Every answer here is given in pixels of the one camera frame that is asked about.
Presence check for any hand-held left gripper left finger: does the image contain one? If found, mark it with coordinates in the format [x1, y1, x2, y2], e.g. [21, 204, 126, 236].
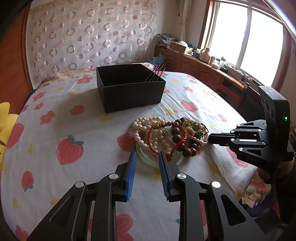
[28, 151, 137, 241]

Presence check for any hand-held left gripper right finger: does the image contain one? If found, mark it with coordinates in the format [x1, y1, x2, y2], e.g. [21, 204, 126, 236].
[159, 151, 270, 241]

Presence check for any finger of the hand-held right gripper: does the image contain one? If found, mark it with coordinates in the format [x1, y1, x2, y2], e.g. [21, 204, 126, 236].
[209, 119, 267, 140]
[208, 137, 268, 168]

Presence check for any pale jade bangle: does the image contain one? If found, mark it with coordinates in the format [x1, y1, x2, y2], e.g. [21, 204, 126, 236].
[136, 138, 180, 169]

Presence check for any red cord bracelet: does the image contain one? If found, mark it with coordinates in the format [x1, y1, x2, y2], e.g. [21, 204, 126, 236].
[147, 122, 187, 161]

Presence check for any pearl bracelet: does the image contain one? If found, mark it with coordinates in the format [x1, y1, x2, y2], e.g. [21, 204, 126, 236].
[150, 128, 171, 154]

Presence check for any large wooden bead bracelet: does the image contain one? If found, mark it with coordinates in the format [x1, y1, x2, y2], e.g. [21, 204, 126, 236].
[171, 117, 202, 158]

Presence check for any cream bead bracelet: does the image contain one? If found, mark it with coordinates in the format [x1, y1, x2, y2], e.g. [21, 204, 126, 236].
[182, 119, 209, 148]

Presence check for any small brown bead bracelet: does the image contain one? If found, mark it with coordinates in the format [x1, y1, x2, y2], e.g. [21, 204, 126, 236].
[150, 121, 173, 130]

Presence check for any pearl necklace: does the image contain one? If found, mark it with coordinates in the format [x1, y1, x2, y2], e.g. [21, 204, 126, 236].
[132, 116, 165, 150]

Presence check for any green bead bracelet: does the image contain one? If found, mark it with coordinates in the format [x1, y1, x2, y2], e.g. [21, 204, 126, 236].
[189, 123, 208, 138]

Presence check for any black storage box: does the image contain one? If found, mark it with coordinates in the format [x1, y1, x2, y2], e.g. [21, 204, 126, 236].
[96, 64, 166, 114]

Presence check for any floral bed sheet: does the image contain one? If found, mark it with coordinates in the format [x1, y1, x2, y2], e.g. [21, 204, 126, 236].
[242, 173, 281, 210]

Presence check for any window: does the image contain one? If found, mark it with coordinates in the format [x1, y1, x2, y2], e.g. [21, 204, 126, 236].
[198, 0, 292, 93]

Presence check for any wooden cabinet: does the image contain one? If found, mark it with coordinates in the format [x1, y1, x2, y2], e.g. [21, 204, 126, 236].
[154, 45, 260, 112]

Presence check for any pink thermos jug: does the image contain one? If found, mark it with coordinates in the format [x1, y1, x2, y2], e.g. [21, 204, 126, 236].
[200, 47, 211, 62]

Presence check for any strawberry printed blanket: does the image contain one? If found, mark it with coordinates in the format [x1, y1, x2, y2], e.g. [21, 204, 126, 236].
[0, 70, 258, 241]

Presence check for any cardboard box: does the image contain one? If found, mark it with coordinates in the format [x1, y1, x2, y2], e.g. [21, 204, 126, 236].
[170, 41, 194, 54]

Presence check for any blue bag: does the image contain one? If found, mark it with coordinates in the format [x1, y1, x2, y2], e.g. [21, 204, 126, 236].
[148, 56, 166, 66]

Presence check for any floral quilt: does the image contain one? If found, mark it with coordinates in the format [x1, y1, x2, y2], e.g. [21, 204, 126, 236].
[38, 61, 155, 87]

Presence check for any stack of printed papers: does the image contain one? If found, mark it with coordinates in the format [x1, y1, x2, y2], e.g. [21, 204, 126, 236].
[157, 34, 177, 49]

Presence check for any beige window curtain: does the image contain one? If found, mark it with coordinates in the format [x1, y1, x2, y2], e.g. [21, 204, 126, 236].
[179, 0, 210, 42]

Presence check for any yellow plush toy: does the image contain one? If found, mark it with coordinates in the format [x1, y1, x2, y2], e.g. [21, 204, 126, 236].
[0, 101, 19, 168]

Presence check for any wooden wardrobe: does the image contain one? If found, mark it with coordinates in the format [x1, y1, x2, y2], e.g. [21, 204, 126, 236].
[0, 5, 36, 116]

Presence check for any circle patterned curtain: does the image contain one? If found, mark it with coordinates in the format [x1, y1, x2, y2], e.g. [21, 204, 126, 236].
[25, 0, 185, 80]

